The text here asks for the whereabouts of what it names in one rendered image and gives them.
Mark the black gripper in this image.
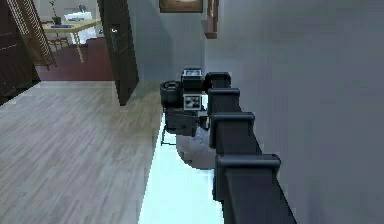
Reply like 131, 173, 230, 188
159, 80, 201, 147

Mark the dark brown room door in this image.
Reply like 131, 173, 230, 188
96, 0, 140, 107

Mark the brown framed picture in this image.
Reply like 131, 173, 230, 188
158, 0, 204, 14

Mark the light wooden table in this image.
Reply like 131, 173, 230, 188
41, 18, 103, 64

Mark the wooden chair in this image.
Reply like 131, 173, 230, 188
45, 35, 71, 54

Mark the white sink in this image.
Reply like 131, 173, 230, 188
63, 3, 94, 23

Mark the potted house plant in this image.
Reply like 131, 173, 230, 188
48, 0, 63, 26

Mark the brown slatted shelf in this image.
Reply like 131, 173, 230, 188
6, 0, 58, 71

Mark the dark brown cupboard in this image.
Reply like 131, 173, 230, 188
0, 0, 41, 107

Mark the brown wall shelf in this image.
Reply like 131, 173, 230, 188
200, 0, 220, 40

